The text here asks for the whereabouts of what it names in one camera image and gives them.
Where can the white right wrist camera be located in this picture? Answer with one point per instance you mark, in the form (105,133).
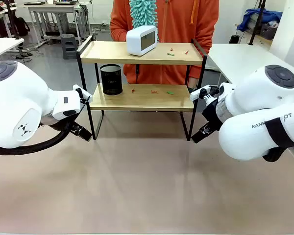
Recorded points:
(198,93)

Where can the white digital alarm clock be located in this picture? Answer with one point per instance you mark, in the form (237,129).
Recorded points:
(134,41)

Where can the black tripod pole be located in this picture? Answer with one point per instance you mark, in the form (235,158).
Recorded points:
(257,22)

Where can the turquoise chenille duster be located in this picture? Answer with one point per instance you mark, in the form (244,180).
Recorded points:
(143,14)

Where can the person in orange hoodie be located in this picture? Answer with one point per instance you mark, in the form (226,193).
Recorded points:
(178,24)

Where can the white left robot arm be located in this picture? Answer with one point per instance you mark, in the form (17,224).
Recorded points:
(19,98)

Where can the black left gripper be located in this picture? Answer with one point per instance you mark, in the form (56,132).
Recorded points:
(54,123)

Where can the grey plastic step stool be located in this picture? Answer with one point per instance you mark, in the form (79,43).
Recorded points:
(69,46)

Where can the small white side table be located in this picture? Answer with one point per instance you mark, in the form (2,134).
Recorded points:
(2,47)

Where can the large white side table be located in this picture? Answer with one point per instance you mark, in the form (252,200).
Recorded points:
(235,61)

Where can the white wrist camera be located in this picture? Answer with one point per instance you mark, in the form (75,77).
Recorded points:
(198,93)
(82,91)

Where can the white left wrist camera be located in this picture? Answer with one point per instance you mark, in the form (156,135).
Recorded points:
(82,91)

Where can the blue cloth heap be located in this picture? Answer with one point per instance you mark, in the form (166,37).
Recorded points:
(257,18)

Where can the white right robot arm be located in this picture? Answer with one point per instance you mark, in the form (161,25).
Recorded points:
(257,102)

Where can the black mesh pen holder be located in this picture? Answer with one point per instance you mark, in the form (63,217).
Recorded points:
(111,80)

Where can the black backpack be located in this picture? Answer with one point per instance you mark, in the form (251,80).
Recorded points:
(22,25)

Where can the two-tier wood metal shelf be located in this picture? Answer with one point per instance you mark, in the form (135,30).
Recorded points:
(142,100)

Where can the black stand pole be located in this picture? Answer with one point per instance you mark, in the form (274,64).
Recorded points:
(13,22)

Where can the grey background workbench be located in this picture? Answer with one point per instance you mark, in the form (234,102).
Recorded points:
(54,9)

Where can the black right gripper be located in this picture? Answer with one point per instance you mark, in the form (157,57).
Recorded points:
(213,115)

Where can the small black container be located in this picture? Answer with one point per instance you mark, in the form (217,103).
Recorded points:
(234,39)

